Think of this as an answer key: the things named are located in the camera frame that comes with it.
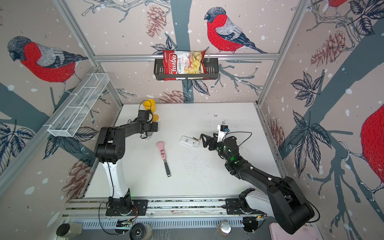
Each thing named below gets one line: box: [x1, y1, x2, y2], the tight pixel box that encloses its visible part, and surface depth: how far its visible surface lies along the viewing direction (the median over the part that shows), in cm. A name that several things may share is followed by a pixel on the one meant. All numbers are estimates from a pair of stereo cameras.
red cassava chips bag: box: [162, 49, 210, 81], surface depth 89 cm
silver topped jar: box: [217, 219, 232, 238], surface depth 61 cm
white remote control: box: [179, 135, 200, 148], surface depth 100 cm
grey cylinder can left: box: [56, 223, 83, 238], surface depth 62 cm
